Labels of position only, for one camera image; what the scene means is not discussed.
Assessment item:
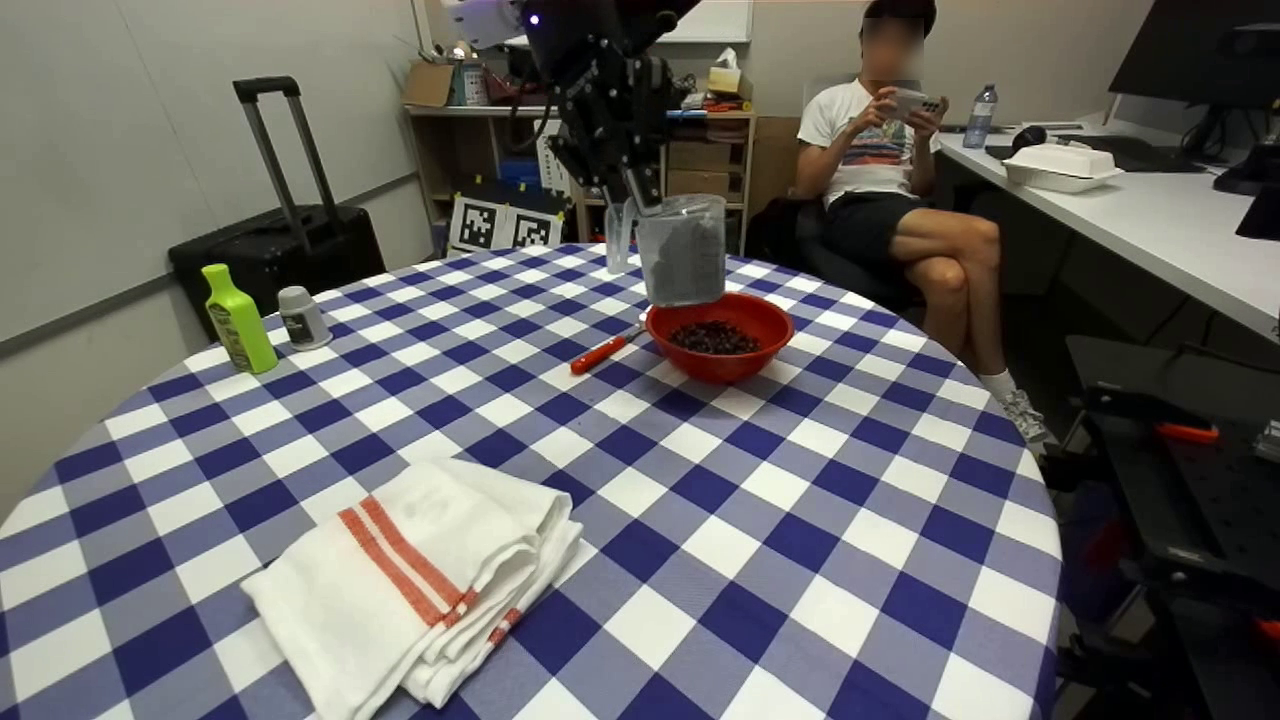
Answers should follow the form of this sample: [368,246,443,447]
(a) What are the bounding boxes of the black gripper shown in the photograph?
[536,20,673,229]

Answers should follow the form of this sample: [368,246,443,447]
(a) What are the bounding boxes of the clear plastic measuring cup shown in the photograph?
[602,194,732,313]

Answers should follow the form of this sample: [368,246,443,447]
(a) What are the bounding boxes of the red plastic bowl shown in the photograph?
[642,290,800,389]

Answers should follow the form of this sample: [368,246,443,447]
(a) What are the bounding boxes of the black white calibration board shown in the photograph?
[443,190,568,260]

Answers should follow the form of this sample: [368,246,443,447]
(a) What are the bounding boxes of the white plastic jug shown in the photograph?
[704,43,749,102]

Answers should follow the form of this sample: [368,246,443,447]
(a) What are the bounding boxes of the wooden shelf unit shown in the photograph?
[406,98,764,260]

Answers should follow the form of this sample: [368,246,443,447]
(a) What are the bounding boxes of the black office chair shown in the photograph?
[742,198,926,313]

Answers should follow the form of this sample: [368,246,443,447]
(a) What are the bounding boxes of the small cardboard box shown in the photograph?
[399,62,460,115]

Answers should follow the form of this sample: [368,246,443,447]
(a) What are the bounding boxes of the seated person white shirt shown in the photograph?
[791,0,1066,459]

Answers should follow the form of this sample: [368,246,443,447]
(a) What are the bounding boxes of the black wheeled suitcase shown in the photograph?
[164,71,393,340]

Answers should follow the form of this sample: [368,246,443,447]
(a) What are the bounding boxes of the small grey jar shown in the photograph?
[274,279,334,355]

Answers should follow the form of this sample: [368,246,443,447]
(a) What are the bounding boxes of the clear water bottle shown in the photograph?
[962,82,1004,154]

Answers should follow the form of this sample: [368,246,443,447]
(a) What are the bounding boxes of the blue white checkered tablecloth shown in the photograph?
[0,237,1067,720]

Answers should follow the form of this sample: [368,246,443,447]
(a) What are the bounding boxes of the green plastic bottle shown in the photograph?
[195,260,285,382]

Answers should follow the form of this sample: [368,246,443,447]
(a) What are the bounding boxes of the white foam food container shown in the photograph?
[1000,136,1124,199]

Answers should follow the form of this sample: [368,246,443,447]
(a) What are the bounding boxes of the white towel orange stripes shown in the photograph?
[242,451,590,720]

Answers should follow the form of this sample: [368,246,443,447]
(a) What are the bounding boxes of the black keyboard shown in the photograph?
[1061,129,1207,175]

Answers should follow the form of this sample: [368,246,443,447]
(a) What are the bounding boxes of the white desk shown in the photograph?
[930,126,1280,352]

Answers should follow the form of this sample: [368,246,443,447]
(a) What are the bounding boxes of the black computer monitor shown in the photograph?
[1105,0,1280,114]

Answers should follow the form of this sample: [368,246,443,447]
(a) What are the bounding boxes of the black robot cart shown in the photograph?
[1048,331,1280,720]

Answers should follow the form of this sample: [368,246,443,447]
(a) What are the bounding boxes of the orange handled clamp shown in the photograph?
[1151,415,1223,447]

